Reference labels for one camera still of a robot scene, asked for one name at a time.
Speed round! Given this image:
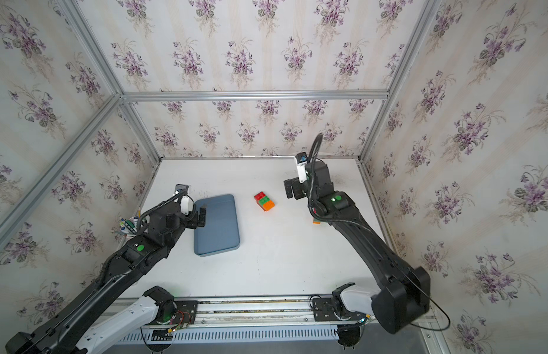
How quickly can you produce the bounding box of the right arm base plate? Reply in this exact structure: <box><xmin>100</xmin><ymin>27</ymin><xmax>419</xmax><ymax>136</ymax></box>
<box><xmin>309</xmin><ymin>294</ymin><xmax>373</xmax><ymax>322</ymax></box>

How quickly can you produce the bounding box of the blue-grey plastic tray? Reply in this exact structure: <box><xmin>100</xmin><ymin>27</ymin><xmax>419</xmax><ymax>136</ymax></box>
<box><xmin>194</xmin><ymin>194</ymin><xmax>240</xmax><ymax>257</ymax></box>

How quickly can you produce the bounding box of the long red lego brick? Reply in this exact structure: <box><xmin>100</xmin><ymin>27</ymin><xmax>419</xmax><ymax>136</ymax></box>
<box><xmin>254</xmin><ymin>192</ymin><xmax>266</xmax><ymax>201</ymax></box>

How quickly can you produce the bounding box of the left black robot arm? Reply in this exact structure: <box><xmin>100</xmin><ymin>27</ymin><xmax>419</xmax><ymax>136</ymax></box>
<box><xmin>6</xmin><ymin>201</ymin><xmax>207</xmax><ymax>353</ymax></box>

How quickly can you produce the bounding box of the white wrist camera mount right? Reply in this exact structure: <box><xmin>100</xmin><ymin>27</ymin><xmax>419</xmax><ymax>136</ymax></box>
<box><xmin>294</xmin><ymin>152</ymin><xmax>309</xmax><ymax>183</ymax></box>

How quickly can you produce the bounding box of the pen cup with pens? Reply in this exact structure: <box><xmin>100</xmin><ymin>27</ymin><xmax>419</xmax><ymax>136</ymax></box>
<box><xmin>119</xmin><ymin>215</ymin><xmax>139</xmax><ymax>238</ymax></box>

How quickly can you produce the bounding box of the green lego brick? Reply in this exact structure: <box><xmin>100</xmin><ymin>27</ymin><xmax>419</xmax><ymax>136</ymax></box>
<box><xmin>258</xmin><ymin>196</ymin><xmax>270</xmax><ymax>206</ymax></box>

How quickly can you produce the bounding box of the white slotted cable duct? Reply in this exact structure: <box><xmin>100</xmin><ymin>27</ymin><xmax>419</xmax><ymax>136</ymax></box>
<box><xmin>117</xmin><ymin>324</ymin><xmax>338</xmax><ymax>345</ymax></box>

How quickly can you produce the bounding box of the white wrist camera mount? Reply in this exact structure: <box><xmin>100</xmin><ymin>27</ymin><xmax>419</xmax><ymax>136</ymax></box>
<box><xmin>175</xmin><ymin>184</ymin><xmax>194</xmax><ymax>215</ymax></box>
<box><xmin>294</xmin><ymin>152</ymin><xmax>309</xmax><ymax>183</ymax></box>

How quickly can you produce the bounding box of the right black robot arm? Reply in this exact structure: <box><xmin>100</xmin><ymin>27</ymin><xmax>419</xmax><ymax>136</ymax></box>
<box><xmin>284</xmin><ymin>153</ymin><xmax>431</xmax><ymax>334</ymax></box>

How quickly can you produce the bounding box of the aluminium rail frame front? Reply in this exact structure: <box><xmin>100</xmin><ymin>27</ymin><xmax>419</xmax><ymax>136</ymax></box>
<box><xmin>56</xmin><ymin>291</ymin><xmax>452</xmax><ymax>354</ymax></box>

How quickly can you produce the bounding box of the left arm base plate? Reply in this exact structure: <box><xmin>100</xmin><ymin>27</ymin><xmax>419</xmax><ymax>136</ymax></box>
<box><xmin>134</xmin><ymin>299</ymin><xmax>200</xmax><ymax>328</ymax></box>

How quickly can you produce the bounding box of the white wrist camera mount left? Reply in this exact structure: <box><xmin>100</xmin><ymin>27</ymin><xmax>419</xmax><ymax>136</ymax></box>
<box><xmin>175</xmin><ymin>184</ymin><xmax>194</xmax><ymax>215</ymax></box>

